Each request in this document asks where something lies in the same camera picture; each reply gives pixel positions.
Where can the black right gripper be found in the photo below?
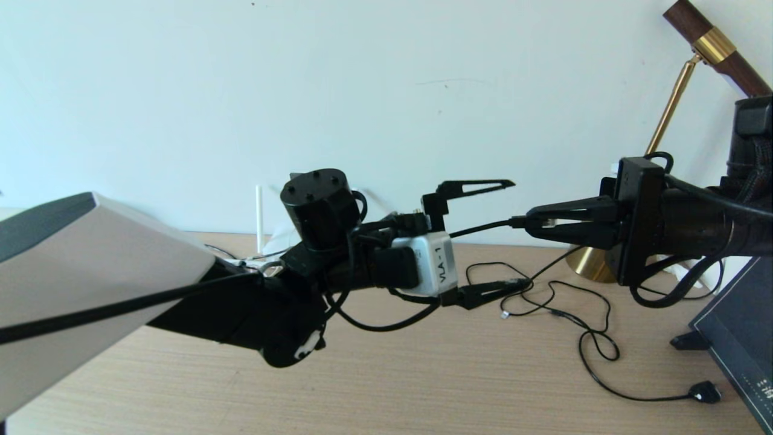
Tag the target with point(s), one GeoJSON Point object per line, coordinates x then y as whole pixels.
{"type": "Point", "coordinates": [640, 217]}

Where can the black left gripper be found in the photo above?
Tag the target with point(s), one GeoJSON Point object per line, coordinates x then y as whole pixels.
{"type": "Point", "coordinates": [423, 223]}

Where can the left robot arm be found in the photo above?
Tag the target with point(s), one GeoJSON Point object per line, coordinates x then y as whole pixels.
{"type": "Point", "coordinates": [90, 260]}

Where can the white router with antennas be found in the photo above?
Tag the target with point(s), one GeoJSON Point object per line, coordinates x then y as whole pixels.
{"type": "Point", "coordinates": [259, 217]}

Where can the black board stand foot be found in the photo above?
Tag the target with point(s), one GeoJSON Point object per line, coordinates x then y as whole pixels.
{"type": "Point", "coordinates": [685, 341]}

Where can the dark framed board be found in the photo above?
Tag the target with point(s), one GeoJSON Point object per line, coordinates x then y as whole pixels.
{"type": "Point", "coordinates": [743, 362]}

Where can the brass desk lamp wooden head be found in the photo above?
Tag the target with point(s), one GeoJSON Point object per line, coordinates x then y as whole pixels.
{"type": "Point", "coordinates": [714, 47]}

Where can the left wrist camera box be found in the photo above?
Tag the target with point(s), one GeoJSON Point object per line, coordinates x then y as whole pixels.
{"type": "Point", "coordinates": [432, 266]}

